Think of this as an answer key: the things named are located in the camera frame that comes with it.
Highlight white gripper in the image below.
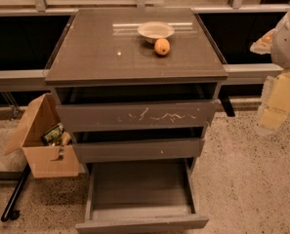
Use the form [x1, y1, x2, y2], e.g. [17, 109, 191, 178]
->
[259, 71, 290, 131]

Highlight grey bottom drawer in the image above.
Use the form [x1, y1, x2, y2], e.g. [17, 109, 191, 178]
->
[76, 159, 208, 234]

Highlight grey drawer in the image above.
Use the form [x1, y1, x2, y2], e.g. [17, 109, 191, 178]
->
[57, 83, 218, 133]
[76, 159, 208, 234]
[73, 127, 204, 163]

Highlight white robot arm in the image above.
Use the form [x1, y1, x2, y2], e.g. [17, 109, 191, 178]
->
[250, 9, 290, 136]

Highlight grey drawer cabinet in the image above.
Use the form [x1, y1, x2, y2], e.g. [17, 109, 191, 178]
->
[44, 7, 229, 168]

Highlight grey middle drawer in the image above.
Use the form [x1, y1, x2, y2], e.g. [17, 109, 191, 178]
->
[73, 127, 204, 163]

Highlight grey top drawer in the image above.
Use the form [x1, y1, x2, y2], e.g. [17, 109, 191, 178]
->
[57, 83, 218, 133]

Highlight orange fruit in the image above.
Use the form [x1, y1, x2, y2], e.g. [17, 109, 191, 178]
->
[154, 39, 170, 56]

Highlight white bowl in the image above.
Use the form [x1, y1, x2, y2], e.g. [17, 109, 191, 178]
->
[138, 21, 175, 44]

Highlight green snack bag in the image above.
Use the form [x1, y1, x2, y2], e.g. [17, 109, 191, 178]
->
[41, 123, 64, 146]

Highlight open cardboard box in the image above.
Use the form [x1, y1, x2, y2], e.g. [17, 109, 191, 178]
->
[5, 94, 81, 178]

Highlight grey metal railing beam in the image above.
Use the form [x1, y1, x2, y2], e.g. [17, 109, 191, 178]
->
[0, 63, 282, 92]

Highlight black metal stand leg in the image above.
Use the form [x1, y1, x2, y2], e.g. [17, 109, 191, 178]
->
[0, 164, 31, 222]

